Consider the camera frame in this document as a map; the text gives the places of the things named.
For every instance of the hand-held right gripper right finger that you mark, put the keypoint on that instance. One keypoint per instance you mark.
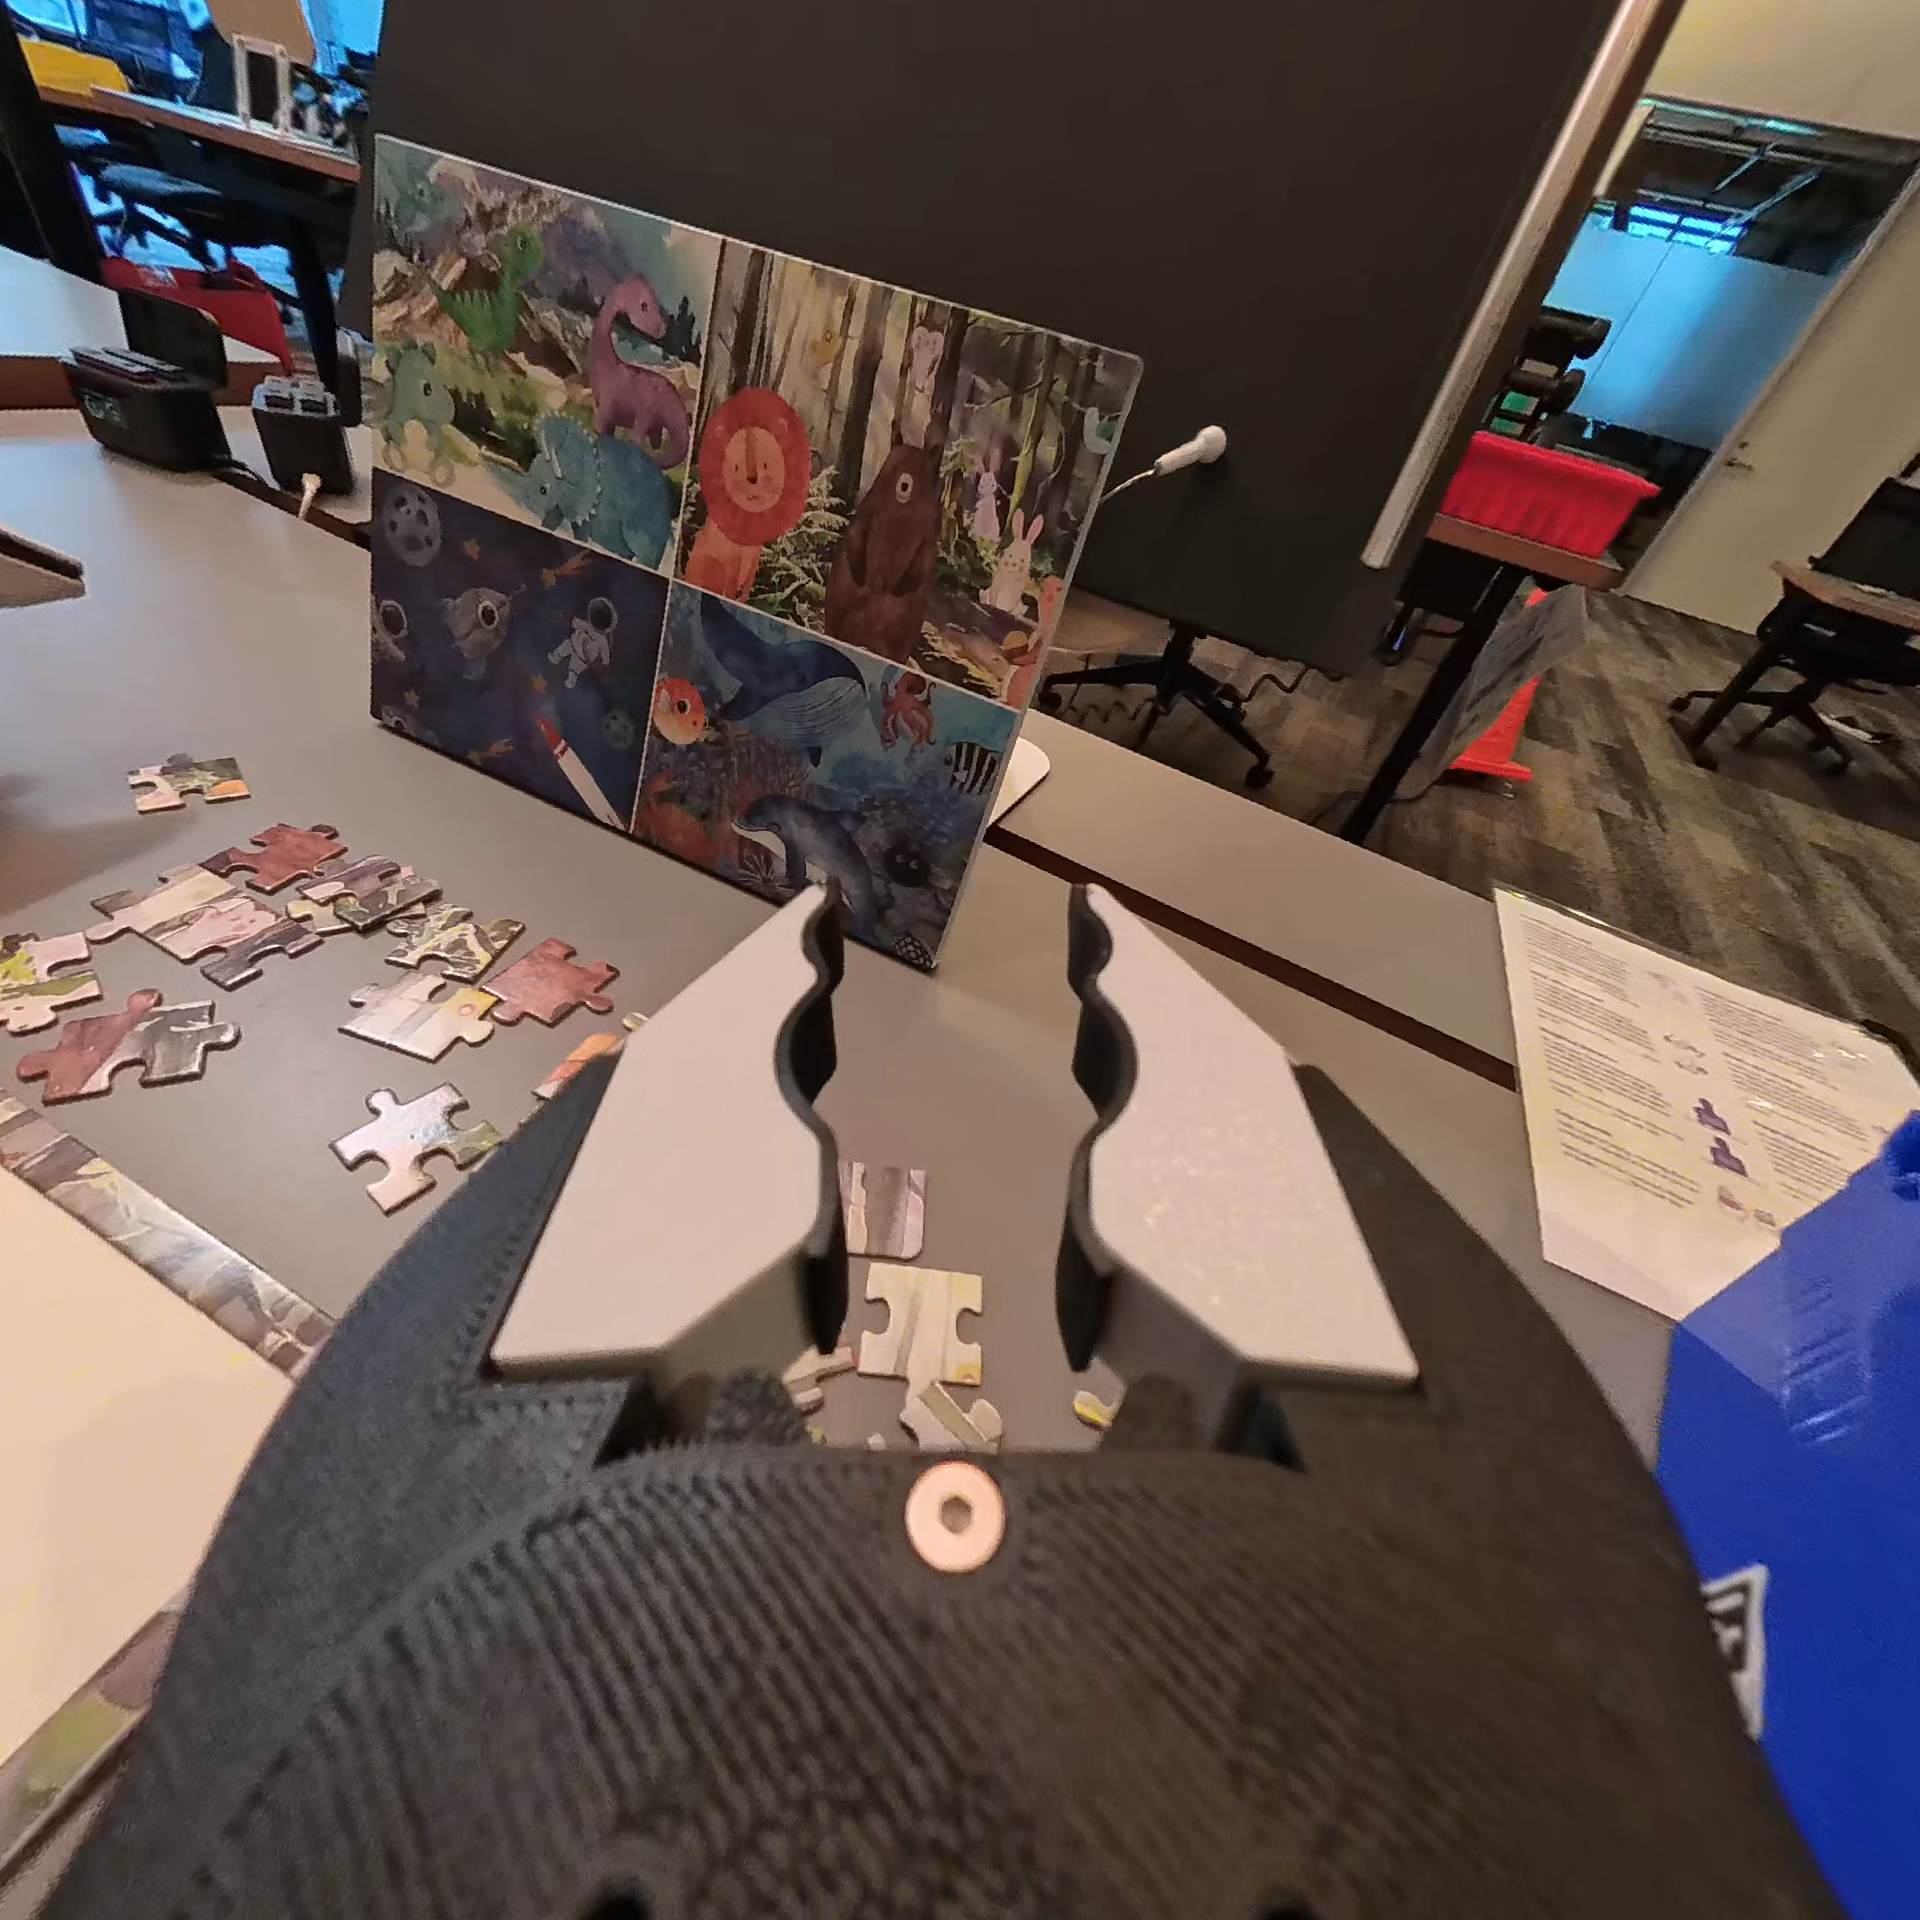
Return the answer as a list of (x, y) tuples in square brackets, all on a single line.
[(1246, 1200)]

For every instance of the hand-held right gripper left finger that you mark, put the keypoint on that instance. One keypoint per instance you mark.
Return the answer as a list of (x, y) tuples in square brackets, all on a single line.
[(660, 1200)]

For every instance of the pile of puzzle pieces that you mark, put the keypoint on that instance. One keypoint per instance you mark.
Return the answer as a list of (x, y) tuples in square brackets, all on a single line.
[(420, 1012)]

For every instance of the animal picture puzzle box lid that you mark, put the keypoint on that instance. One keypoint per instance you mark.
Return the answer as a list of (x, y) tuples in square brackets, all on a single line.
[(752, 494)]

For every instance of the white printed instruction sheet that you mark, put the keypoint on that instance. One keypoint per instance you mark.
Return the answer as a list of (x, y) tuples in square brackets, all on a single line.
[(1650, 1080)]

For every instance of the orange traffic cone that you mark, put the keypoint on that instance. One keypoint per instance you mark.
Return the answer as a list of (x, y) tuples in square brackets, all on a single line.
[(1500, 737)]

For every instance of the black office chair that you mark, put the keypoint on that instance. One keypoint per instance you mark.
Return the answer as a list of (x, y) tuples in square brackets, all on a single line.
[(1546, 375), (1185, 659), (1817, 644)]

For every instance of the white puzzle board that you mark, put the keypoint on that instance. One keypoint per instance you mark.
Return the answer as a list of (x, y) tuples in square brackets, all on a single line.
[(105, 1349)]

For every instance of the blue plastic bin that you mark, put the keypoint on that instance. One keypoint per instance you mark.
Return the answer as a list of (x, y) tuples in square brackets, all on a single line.
[(1800, 1424)]

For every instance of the leaning white paper sign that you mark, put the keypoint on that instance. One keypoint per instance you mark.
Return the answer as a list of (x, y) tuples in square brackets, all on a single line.
[(1517, 644)]

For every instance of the wooden desk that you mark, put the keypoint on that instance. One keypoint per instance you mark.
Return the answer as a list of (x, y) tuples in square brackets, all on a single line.
[(1561, 567)]

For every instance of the red plastic bin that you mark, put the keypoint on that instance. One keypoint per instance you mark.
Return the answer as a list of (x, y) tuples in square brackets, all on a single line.
[(1546, 487)]

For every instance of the small black battery charger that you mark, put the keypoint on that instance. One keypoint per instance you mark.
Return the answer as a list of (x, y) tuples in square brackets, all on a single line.
[(301, 435)]

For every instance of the grey door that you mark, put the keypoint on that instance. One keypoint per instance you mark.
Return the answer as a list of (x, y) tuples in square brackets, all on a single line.
[(1786, 494)]

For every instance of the large black battery charger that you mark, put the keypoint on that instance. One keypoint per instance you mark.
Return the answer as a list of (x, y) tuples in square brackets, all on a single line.
[(151, 419)]

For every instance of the red bag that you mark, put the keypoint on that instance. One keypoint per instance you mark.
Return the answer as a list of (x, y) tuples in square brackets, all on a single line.
[(195, 307)]

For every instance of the black partition panel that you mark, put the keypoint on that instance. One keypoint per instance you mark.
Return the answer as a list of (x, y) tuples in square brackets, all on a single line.
[(1052, 179)]

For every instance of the white flat base plate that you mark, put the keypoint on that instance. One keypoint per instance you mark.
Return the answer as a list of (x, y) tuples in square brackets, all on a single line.
[(1021, 772)]

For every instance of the silver metal post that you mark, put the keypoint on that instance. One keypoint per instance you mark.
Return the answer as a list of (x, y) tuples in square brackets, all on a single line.
[(1517, 285)]

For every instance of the white frame stand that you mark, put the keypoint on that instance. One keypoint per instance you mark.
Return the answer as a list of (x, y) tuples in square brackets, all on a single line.
[(256, 82)]

